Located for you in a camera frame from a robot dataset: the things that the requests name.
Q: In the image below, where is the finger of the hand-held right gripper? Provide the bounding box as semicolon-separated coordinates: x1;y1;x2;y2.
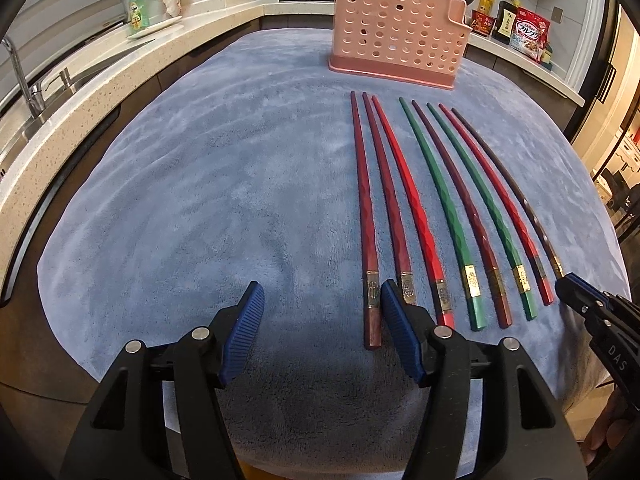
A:
555;272;610;322

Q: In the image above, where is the striped window blind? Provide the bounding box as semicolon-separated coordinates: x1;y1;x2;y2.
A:
0;0;132;93

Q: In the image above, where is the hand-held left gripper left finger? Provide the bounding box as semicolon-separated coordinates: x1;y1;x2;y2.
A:
60;281;265;480

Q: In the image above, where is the stainless steel sink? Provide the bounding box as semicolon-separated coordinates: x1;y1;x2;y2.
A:
0;60;118;146

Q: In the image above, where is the green dish soap bottle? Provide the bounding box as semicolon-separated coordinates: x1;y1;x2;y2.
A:
129;0;151;31

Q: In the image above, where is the dark soy sauce bottle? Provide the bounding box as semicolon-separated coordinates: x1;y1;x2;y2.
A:
492;0;521;43

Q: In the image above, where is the dark red chopstick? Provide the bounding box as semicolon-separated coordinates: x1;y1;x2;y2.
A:
411;100;515;330
349;90;385;351
362;92;418;308

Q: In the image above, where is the green chopstick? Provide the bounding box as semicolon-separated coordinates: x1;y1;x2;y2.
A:
426;102;540;322
398;97;488;332

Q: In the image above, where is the chrome faucet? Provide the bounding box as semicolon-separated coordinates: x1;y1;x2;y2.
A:
0;37;48;118

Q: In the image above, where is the patterned ceramic plate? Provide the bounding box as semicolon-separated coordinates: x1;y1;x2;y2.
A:
125;16;183;41

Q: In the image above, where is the person's right hand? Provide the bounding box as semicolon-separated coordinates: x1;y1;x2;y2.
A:
582;385;623;466

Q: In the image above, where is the steel soap dispenser pump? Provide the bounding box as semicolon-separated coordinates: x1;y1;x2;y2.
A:
52;67;76;93

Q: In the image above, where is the blue-grey fleece cloth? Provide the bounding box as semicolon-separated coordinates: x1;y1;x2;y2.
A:
37;27;631;480

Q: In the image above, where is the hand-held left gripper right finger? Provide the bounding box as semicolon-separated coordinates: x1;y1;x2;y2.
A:
381;281;586;480

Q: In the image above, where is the pink perforated utensil holder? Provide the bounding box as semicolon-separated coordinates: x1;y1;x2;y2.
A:
327;0;473;92

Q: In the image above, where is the red cereal bag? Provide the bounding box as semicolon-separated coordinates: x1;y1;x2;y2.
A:
510;7;551;63

